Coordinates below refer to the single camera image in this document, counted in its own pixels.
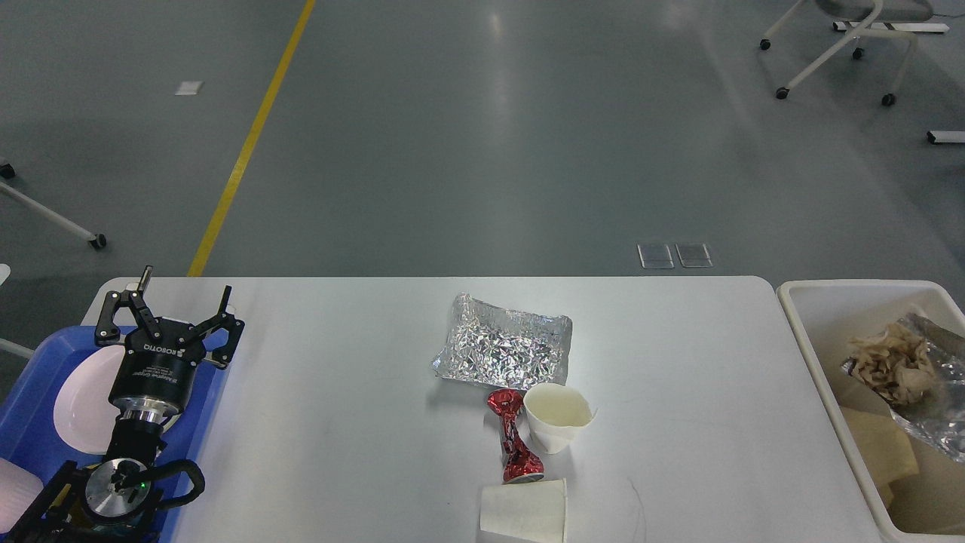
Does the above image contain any white bar on floor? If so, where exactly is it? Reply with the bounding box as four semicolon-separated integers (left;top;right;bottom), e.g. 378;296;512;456
926;130;965;145

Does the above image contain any crumpled white paper cup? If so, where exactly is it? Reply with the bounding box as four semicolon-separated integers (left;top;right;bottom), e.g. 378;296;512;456
523;382;596;454

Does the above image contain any white chair base left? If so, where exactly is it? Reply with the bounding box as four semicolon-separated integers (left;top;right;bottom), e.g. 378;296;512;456
1;157;108;250

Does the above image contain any beige plastic bin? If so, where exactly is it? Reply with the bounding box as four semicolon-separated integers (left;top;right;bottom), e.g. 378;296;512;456
777;279;964;542

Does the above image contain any red foil wrapper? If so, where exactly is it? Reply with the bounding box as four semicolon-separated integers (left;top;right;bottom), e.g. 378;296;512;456
487;388;544;484

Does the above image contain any white paper cup lying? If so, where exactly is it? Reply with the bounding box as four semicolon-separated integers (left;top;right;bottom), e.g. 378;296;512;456
477;479;568;542

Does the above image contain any pink plate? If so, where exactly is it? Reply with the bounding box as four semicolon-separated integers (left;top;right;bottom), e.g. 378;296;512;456
53;344;183;456

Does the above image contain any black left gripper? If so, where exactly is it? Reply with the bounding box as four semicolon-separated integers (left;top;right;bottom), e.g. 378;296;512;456
94;265;246;417

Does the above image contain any white office chair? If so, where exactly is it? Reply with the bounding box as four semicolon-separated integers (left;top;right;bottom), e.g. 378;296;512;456
774;1;934;107

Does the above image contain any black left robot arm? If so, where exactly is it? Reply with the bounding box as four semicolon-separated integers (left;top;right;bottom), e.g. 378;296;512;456
7;267;245;542

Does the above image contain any foil with tissue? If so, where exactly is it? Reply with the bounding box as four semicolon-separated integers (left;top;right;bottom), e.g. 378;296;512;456
841;312;964;463

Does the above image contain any crumpled aluminium foil sheet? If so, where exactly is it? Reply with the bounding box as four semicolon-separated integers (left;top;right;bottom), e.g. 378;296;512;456
431;293;573;391

